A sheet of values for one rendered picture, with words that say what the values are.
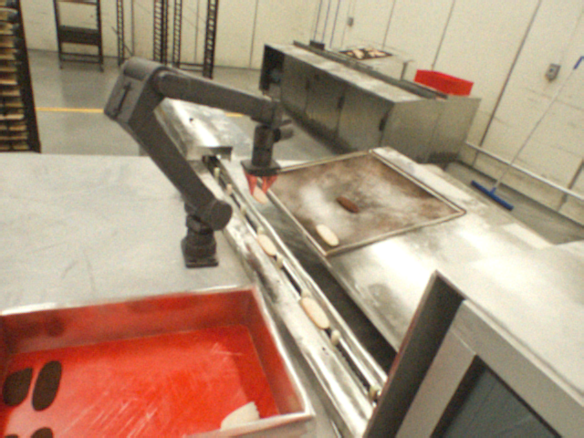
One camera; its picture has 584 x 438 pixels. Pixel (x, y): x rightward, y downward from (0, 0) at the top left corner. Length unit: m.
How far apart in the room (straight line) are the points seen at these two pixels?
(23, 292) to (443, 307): 0.88
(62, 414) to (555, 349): 0.70
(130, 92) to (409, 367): 0.64
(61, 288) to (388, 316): 0.72
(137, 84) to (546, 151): 4.39
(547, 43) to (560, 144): 1.00
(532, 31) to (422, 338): 4.82
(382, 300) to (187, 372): 0.45
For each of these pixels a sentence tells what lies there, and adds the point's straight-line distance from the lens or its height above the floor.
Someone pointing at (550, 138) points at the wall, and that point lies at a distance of 4.81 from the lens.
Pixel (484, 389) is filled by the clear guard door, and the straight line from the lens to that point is 0.32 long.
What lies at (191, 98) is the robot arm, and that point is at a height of 1.25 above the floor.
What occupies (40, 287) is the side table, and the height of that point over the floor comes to 0.82.
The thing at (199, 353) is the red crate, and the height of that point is 0.82.
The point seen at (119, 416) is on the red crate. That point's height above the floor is 0.82.
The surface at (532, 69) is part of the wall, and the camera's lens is 5.00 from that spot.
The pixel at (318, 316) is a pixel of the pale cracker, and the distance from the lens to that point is 0.92.
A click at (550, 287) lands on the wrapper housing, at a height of 1.30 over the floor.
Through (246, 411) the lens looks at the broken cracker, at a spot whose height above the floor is 0.83.
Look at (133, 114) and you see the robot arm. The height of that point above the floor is 1.24.
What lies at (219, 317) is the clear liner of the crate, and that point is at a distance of 0.88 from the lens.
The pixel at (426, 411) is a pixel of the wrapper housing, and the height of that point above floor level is 1.20.
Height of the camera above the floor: 1.46
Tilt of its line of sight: 29 degrees down
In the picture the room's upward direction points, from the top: 11 degrees clockwise
